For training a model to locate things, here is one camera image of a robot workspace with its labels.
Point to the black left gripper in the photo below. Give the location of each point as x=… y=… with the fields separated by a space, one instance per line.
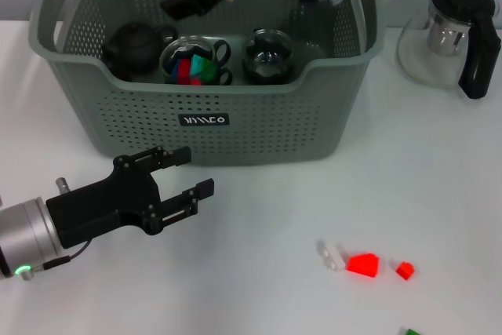
x=106 y=205

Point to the teal square brick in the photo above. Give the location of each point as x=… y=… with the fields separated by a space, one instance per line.
x=198 y=65

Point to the dark red brick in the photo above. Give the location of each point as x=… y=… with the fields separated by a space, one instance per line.
x=184 y=69

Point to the blue square brick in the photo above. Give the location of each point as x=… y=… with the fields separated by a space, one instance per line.
x=174 y=73

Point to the green brick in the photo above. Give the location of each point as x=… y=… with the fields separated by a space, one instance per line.
x=412 y=332
x=210 y=73

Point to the grey perforated storage basket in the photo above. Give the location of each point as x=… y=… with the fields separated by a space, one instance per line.
x=235 y=135

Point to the black clay teapot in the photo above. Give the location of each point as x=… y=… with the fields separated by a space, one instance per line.
x=135 y=46

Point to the small black clay cup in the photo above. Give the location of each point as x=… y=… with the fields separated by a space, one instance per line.
x=122 y=73

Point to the silver left connector plug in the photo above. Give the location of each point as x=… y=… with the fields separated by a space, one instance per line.
x=62 y=186

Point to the translucent white brick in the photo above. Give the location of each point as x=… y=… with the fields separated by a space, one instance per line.
x=331 y=256

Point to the large red sloped brick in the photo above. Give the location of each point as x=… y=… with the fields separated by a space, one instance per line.
x=362 y=265

